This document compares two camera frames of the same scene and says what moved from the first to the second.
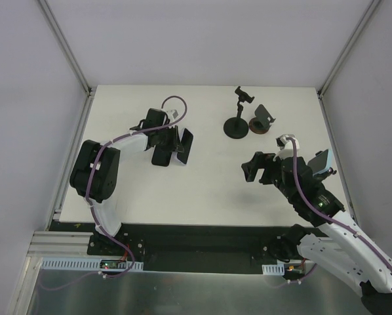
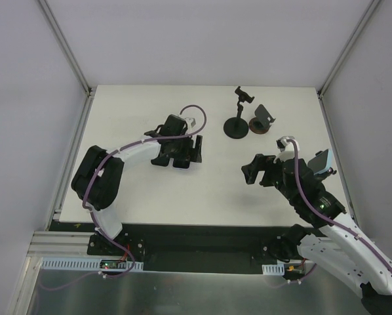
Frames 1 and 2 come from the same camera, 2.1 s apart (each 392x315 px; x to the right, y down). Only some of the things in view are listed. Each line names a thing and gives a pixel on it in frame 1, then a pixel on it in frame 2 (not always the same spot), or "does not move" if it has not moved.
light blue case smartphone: (322, 162) does not move
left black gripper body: (171, 144) to (181, 152)
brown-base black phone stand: (261, 123) does not move
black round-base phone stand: (237, 127) does not move
